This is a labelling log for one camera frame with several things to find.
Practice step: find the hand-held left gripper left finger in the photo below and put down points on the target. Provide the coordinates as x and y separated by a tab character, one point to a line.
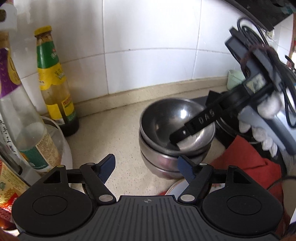
107	168

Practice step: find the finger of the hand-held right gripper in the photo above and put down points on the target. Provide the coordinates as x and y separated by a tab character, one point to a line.
198	120
217	100

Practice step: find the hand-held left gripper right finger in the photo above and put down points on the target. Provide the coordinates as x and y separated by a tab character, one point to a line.
186	168

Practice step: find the white floral plate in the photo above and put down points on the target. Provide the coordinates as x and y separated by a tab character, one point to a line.
178	188

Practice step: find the person's right hand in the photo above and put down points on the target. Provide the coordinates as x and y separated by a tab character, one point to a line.
270	104

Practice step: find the dark brown fuzzy band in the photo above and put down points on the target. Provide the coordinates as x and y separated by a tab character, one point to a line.
266	49

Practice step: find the pale green cup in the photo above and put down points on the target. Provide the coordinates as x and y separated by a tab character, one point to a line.
233	80

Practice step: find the black pot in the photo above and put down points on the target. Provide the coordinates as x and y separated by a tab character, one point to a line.
225	134

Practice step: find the white round turntable tray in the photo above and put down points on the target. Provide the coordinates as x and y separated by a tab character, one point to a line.
66	153

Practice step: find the black range hood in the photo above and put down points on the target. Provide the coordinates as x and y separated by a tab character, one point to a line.
266	11

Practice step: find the red cloth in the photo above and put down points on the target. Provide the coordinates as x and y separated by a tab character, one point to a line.
249	162

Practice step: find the green yellow label sauce bottle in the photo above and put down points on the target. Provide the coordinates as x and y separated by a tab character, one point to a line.
55	97

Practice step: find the yellow red label vinegar bottle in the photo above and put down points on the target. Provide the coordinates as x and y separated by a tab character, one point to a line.
9	185

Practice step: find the clear bottle purple label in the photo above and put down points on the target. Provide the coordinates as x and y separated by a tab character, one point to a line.
20	111

